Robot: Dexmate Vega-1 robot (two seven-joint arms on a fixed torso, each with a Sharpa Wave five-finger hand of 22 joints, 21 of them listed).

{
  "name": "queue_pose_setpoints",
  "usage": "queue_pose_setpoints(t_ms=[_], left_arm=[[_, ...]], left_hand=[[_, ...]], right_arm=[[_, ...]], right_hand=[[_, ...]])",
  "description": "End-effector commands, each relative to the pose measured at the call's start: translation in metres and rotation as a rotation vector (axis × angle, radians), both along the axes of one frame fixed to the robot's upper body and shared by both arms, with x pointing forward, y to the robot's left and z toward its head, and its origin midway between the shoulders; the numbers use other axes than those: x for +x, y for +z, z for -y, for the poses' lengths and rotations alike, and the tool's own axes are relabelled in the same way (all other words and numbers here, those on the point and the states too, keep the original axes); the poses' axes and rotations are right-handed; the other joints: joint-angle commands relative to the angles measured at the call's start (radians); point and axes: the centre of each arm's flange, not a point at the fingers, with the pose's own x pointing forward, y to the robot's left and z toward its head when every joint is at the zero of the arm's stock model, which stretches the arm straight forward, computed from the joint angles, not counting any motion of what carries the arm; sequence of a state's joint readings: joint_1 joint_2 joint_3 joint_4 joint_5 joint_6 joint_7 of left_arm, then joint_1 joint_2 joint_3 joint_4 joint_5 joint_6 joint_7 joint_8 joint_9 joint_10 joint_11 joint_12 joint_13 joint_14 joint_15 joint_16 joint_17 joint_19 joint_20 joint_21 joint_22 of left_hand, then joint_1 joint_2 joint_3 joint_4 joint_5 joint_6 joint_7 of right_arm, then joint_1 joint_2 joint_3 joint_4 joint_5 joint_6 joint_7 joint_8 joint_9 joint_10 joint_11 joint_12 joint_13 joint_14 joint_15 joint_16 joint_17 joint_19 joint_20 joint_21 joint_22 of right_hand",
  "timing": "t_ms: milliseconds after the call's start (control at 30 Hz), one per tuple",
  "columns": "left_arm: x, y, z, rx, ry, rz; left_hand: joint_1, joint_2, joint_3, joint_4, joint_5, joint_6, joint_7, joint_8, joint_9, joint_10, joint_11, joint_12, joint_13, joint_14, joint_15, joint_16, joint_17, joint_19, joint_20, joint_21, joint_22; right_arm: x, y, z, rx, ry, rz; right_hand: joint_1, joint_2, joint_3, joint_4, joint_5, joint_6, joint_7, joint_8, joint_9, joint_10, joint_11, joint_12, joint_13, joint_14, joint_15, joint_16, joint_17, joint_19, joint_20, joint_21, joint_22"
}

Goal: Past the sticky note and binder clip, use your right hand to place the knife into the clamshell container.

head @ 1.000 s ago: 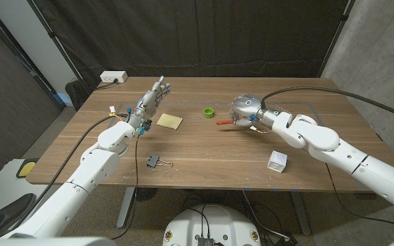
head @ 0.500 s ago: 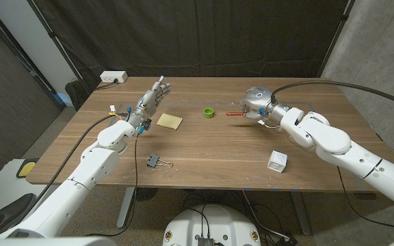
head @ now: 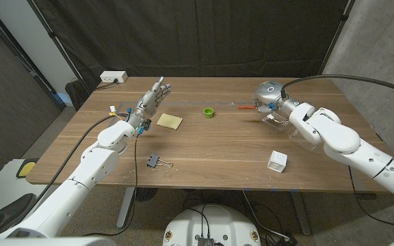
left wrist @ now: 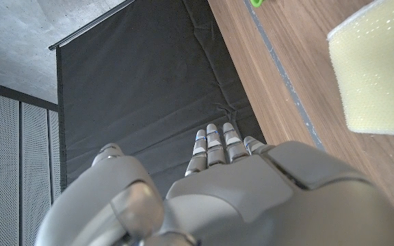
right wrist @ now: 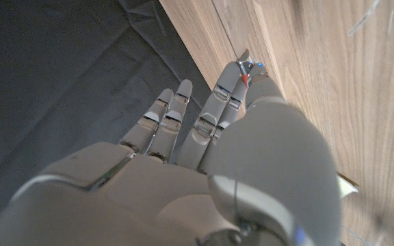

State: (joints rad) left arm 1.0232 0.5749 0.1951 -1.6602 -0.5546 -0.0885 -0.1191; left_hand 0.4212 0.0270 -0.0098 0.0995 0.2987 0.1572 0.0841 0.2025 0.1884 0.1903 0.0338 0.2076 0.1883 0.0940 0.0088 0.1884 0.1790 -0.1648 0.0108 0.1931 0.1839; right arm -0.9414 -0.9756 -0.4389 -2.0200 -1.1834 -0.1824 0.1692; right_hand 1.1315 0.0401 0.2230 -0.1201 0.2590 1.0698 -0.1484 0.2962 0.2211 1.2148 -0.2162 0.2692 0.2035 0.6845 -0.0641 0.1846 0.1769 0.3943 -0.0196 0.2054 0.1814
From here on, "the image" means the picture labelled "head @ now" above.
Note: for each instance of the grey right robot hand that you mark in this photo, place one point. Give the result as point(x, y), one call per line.
point(269, 92)

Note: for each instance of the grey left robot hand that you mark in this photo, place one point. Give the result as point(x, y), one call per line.
point(147, 100)

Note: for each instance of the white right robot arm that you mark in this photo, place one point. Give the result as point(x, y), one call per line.
point(347, 143)

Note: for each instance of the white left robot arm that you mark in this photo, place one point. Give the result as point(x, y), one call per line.
point(87, 174)

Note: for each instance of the yellow sticky note pad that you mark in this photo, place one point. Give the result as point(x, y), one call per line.
point(169, 121)

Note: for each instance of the clear plastic clamshell container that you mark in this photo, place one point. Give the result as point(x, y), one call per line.
point(279, 123)

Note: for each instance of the black binder clip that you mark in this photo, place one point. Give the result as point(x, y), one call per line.
point(153, 160)

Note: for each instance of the white power strip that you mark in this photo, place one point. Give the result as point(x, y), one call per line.
point(113, 76)

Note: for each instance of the small green cap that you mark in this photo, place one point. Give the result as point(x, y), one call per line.
point(208, 112)

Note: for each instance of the white cube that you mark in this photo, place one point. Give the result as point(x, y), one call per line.
point(277, 161)

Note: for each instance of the black fabric backdrop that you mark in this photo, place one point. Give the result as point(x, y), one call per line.
point(197, 34)

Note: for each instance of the black backdrop stand pole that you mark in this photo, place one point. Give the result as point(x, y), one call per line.
point(55, 39)
point(335, 36)

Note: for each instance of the grey table leg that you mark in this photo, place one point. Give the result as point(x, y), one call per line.
point(126, 208)
point(300, 213)

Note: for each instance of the yellow black foot pedal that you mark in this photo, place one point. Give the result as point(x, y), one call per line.
point(26, 168)

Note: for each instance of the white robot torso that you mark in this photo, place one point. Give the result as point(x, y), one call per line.
point(210, 225)

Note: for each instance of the white floor board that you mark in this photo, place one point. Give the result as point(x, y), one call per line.
point(2, 181)

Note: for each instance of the dark leather shoe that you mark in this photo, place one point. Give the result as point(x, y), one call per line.
point(12, 213)

